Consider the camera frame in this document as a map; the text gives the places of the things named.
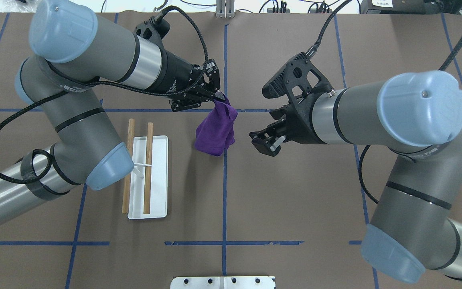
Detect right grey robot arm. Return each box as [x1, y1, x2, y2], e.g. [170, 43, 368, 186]
[249, 71, 462, 283]

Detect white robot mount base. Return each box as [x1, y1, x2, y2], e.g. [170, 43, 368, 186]
[170, 276, 276, 289]

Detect black cable hub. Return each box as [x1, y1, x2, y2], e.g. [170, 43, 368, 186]
[306, 1, 332, 14]
[263, 0, 290, 14]

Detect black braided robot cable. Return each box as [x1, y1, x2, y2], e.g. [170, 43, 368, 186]
[307, 0, 462, 205]

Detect grey aluminium post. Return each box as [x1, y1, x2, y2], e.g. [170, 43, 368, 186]
[216, 0, 236, 18]

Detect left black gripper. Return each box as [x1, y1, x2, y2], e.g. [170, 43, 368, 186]
[156, 51, 225, 112]

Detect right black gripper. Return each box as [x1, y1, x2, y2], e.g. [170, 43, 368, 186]
[249, 96, 327, 156]

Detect outer wooden rack rod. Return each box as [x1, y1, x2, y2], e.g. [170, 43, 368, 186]
[122, 118, 135, 214]

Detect purple microfibre towel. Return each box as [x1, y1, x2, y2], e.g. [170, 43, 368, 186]
[194, 92, 239, 156]

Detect black device with label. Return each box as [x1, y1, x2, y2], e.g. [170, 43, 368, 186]
[359, 0, 462, 16]

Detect wooden rack rod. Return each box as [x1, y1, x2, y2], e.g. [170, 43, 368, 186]
[122, 118, 135, 214]
[143, 122, 154, 214]

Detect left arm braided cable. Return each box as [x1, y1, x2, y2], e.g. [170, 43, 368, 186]
[0, 6, 209, 184]

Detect white towel rack tray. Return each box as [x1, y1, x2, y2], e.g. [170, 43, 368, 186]
[127, 135, 168, 220]

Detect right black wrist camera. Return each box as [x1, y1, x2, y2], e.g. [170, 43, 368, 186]
[261, 52, 333, 99]

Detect inner wooden rack rod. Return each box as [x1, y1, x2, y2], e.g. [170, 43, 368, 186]
[143, 122, 154, 214]

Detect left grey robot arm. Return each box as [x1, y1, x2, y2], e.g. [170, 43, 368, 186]
[0, 0, 225, 225]

